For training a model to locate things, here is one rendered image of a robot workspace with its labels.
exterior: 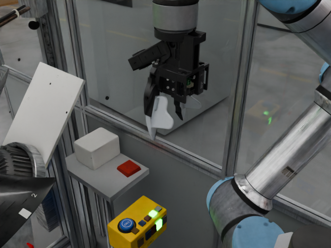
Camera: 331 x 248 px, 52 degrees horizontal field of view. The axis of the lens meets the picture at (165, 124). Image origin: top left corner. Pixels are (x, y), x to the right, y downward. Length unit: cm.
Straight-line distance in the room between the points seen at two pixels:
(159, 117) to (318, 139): 36
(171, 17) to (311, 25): 20
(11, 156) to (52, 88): 28
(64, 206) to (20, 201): 58
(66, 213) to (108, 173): 24
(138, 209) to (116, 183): 43
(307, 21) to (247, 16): 56
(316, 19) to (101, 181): 119
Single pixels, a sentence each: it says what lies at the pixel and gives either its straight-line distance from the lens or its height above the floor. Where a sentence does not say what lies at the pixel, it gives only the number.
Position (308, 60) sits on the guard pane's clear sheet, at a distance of 101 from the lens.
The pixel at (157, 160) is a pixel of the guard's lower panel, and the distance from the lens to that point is 153.
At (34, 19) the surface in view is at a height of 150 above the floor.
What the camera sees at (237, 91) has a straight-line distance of 112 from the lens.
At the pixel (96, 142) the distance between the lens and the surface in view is 154.
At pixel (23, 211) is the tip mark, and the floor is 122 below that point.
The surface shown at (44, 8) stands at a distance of 145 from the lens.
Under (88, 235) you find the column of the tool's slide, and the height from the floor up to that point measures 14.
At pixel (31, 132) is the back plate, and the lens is 130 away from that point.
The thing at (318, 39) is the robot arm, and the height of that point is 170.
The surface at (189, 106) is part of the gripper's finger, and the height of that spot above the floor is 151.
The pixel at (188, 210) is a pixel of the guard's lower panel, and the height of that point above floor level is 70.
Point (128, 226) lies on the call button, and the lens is 101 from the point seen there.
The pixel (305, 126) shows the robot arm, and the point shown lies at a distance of 80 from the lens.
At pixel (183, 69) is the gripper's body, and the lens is 58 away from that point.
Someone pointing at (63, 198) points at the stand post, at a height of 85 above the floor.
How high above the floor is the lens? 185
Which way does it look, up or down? 32 degrees down
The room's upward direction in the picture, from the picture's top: straight up
